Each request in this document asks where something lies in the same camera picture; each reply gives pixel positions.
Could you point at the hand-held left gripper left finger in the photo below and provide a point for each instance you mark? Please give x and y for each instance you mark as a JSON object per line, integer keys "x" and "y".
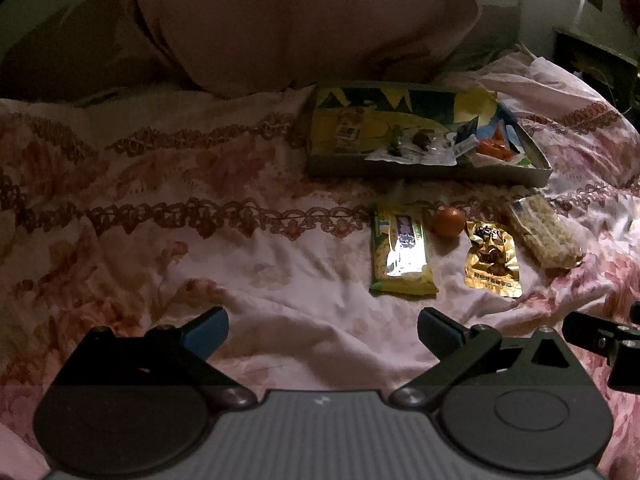
{"x": 207, "y": 332}

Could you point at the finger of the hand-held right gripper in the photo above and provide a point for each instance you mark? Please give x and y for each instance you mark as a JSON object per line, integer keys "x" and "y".
{"x": 590, "y": 334}

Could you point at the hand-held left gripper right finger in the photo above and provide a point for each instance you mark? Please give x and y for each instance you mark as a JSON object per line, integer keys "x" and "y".
{"x": 440, "y": 331}

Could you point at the golden snack packet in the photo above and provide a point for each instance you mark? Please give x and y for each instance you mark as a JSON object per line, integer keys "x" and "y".
{"x": 492, "y": 260}

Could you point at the yellow-green snack packet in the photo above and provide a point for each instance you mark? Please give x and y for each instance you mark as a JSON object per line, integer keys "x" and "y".
{"x": 400, "y": 250}

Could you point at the orange mandarin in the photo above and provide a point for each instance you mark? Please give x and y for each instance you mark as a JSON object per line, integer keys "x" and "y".
{"x": 448, "y": 222}

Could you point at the clear rice cracker packet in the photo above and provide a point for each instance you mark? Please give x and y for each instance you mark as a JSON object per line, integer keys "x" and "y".
{"x": 542, "y": 232}

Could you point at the clear packet of dark plums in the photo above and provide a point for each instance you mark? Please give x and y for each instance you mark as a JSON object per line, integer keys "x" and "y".
{"x": 422, "y": 142}

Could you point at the orange snack packet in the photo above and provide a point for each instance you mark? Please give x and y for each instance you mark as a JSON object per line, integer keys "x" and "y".
{"x": 492, "y": 147}

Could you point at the cardboard box with cartoon print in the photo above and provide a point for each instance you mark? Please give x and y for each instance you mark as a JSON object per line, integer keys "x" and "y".
{"x": 350, "y": 160}

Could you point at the pink floral blanket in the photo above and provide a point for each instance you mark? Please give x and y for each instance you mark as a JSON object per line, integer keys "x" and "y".
{"x": 200, "y": 260}

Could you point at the dark bedside cabinet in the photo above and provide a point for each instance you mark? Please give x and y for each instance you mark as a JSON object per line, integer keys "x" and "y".
{"x": 600, "y": 67}

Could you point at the brown pillow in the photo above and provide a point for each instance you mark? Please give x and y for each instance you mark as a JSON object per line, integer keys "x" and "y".
{"x": 75, "y": 50}

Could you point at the pink pillow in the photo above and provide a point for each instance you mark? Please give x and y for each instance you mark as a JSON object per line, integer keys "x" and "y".
{"x": 300, "y": 20}

